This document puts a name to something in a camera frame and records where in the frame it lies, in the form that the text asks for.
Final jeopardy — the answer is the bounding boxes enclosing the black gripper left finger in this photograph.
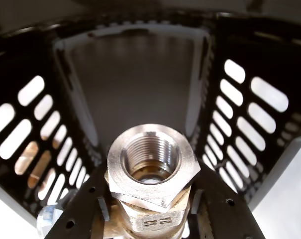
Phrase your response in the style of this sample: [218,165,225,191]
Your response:
[44,166,111,239]

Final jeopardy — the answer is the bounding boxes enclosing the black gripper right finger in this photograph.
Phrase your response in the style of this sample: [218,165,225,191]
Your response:
[190,165,265,239]

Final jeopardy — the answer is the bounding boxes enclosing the brass ball valve red handle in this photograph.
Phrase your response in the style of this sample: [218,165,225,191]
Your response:
[37,123,203,239]

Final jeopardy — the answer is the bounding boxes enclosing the brass threaded nipple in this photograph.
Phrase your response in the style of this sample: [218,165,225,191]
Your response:
[14,139,58,196]

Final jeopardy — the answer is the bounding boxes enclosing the black slotted plastic basket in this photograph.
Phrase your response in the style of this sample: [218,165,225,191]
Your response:
[0,12,301,225]

